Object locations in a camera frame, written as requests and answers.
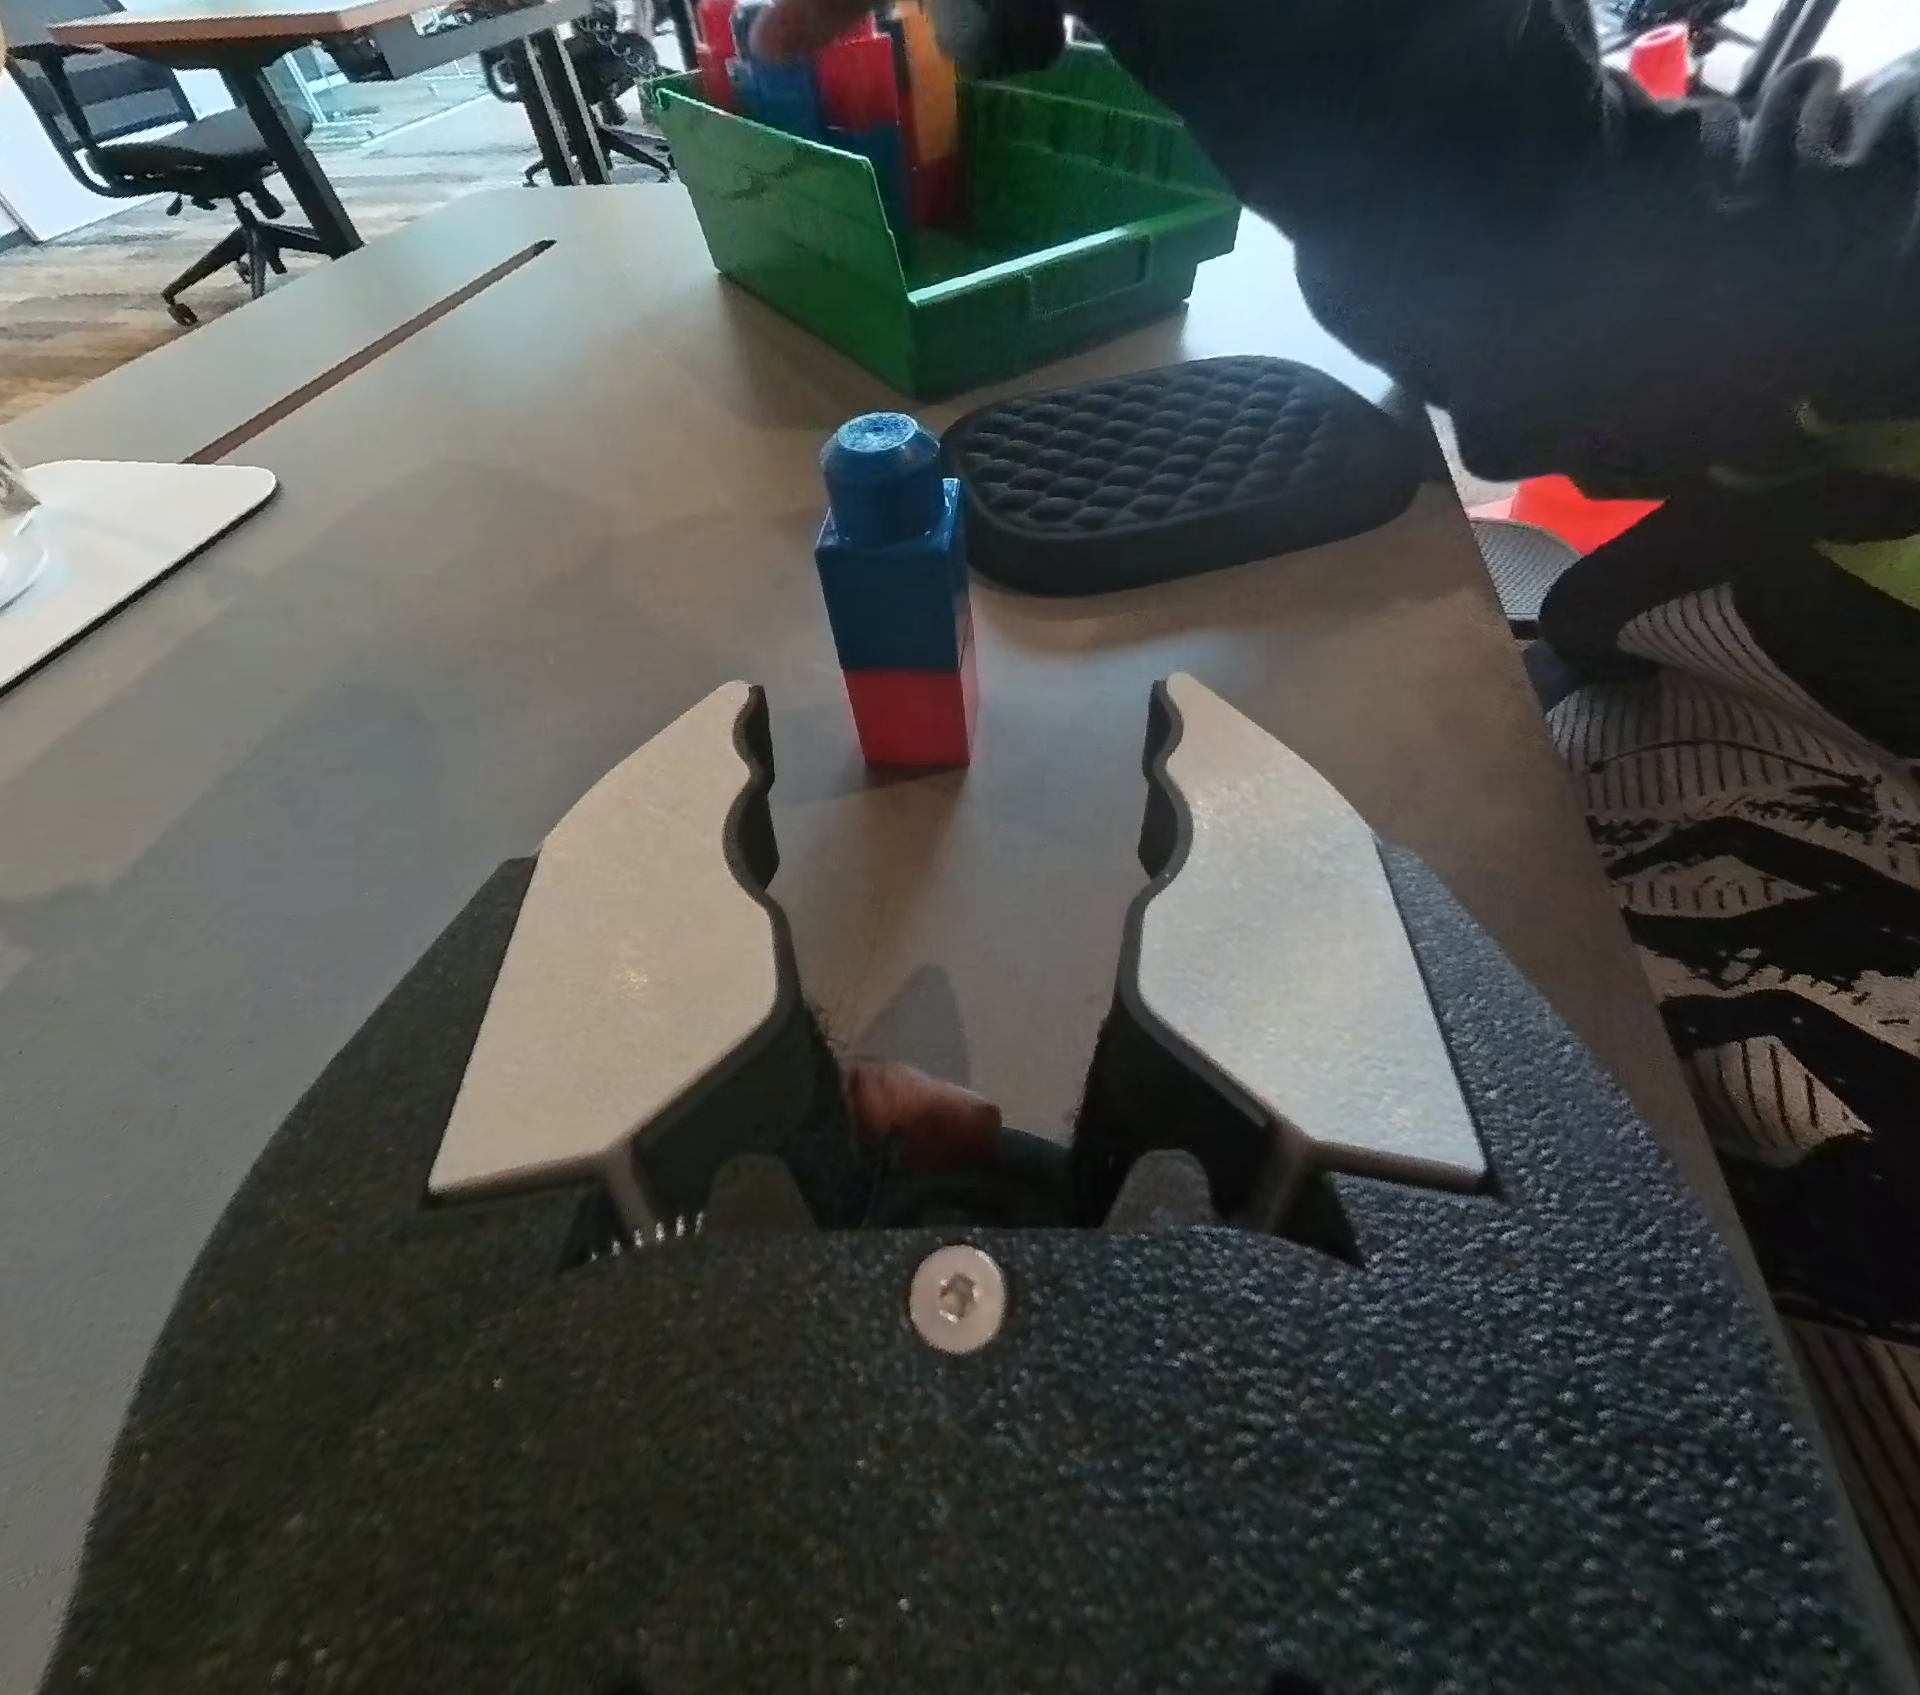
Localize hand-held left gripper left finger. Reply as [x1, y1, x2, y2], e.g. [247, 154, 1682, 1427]
[428, 677, 800, 1201]

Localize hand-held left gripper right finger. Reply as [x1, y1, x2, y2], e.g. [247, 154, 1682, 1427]
[1117, 673, 1490, 1193]

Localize cluster of colourful mega blocks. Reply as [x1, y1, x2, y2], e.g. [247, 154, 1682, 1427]
[692, 0, 966, 236]

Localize green plastic bin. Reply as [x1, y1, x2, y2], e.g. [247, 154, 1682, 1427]
[643, 47, 1244, 402]

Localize red mega block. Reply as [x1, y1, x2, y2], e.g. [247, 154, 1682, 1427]
[843, 656, 986, 770]

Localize blue mega block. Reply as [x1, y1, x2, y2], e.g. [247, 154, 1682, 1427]
[815, 409, 977, 682]

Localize person's right forearm black sleeve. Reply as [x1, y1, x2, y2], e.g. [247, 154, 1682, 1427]
[1052, 0, 1920, 498]

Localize person's left hand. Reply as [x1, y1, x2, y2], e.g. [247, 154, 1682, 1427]
[843, 1060, 1004, 1167]

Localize black mesh chair seat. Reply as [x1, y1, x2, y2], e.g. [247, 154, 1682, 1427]
[1477, 518, 1586, 639]

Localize person's white patterned pants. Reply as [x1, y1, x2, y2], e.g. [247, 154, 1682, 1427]
[1543, 585, 1920, 1344]

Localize black quilted wrist rest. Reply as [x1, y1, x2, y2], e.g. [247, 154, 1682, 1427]
[943, 353, 1421, 598]

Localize person's black green top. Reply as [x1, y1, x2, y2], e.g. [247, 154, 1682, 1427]
[1541, 406, 1920, 761]

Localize instruction sign stand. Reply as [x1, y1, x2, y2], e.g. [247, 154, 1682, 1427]
[0, 436, 280, 694]

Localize black mesh office chair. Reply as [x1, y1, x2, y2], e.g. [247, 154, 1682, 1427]
[0, 0, 334, 327]

